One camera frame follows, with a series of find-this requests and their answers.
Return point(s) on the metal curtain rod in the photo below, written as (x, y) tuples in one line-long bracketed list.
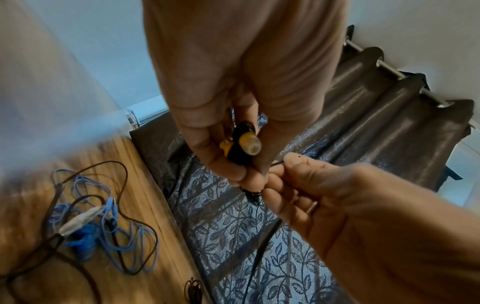
[(390, 69)]

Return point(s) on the person's right hand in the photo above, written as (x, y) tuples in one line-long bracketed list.
[(311, 190)]

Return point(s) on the person's right forearm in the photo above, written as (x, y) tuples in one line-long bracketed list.
[(405, 246)]

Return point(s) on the person's left hand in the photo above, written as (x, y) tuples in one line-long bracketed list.
[(240, 59)]

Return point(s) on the white window frame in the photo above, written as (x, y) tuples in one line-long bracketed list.
[(144, 114)]

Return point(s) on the dark leaf-patterned curtain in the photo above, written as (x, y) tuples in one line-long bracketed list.
[(337, 133)]

